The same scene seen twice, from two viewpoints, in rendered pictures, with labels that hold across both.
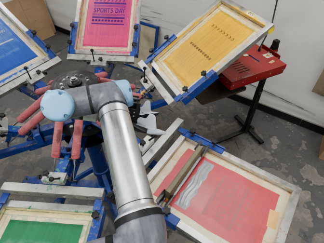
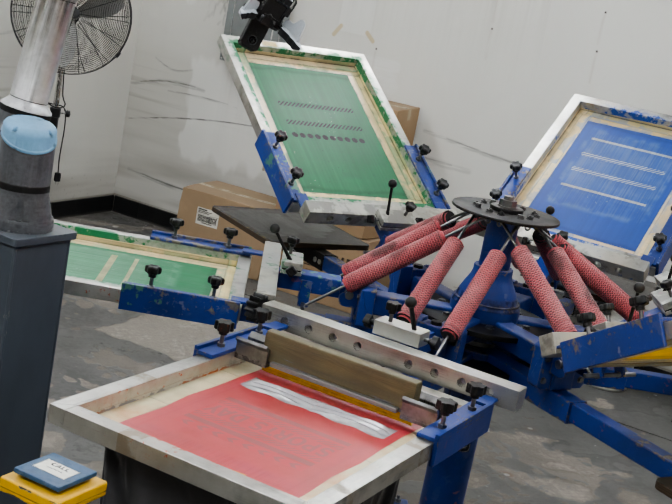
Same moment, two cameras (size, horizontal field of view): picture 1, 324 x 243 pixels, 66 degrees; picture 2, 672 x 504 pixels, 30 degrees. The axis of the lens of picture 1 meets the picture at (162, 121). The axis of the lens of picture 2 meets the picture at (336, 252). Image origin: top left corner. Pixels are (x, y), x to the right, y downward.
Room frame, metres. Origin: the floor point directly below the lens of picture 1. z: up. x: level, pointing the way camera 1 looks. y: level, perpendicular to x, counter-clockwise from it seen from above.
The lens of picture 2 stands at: (0.42, -2.72, 1.90)
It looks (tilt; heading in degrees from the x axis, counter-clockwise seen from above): 13 degrees down; 82
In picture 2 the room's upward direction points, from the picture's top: 11 degrees clockwise
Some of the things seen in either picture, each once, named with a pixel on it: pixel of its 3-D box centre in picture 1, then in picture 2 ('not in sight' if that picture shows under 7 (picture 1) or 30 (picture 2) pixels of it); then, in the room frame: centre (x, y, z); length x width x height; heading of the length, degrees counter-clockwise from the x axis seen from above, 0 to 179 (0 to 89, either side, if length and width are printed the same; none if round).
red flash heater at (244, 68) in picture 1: (243, 63); not in sight; (1.92, -0.72, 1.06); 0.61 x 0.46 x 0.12; 116
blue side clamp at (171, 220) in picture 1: (154, 209); (238, 350); (0.61, 0.04, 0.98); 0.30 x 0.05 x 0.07; 56
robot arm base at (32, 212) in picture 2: not in sight; (20, 202); (0.09, 0.00, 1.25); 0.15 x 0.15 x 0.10
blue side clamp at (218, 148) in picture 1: (202, 143); (454, 429); (1.07, -0.27, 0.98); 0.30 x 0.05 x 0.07; 56
